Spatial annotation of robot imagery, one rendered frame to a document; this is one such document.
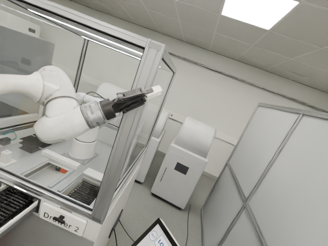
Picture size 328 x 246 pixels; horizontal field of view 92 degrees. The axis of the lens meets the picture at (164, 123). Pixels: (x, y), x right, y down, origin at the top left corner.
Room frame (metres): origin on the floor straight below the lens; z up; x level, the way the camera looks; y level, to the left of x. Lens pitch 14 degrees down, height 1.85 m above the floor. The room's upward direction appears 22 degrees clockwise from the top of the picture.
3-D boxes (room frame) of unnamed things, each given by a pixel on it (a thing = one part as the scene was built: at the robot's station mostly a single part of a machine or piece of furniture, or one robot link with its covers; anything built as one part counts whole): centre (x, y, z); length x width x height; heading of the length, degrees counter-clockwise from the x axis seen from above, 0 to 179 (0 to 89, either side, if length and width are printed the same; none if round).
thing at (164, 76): (1.21, 0.11, 1.52); 0.87 x 0.01 x 0.86; 177
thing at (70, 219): (0.74, 0.36, 0.87); 0.29 x 0.02 x 0.11; 87
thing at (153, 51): (1.24, 0.60, 1.47); 1.02 x 0.95 x 1.04; 87
